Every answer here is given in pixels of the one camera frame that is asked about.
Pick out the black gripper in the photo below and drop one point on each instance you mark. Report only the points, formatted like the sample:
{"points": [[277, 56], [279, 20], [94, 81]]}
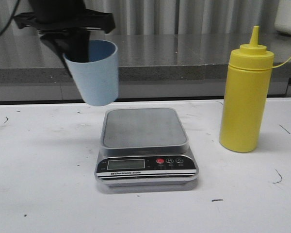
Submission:
{"points": [[56, 16]]}

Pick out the light blue plastic cup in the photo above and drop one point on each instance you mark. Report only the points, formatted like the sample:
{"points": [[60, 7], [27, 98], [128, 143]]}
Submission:
{"points": [[96, 73]]}

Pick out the yellow squeeze bottle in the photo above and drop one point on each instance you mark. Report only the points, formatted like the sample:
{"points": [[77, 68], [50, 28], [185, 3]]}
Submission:
{"points": [[248, 78]]}

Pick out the silver electronic kitchen scale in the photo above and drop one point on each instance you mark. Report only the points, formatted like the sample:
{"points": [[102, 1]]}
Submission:
{"points": [[144, 150]]}

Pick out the grey pleated curtain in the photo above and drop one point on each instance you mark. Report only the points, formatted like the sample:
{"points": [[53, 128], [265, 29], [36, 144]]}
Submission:
{"points": [[145, 17]]}

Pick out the grey stone counter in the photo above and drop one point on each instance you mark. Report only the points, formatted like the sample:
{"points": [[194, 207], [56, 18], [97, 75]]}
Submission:
{"points": [[191, 66]]}

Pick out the white kitchen appliance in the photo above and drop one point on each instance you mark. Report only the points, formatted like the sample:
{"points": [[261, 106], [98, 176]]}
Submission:
{"points": [[283, 17]]}

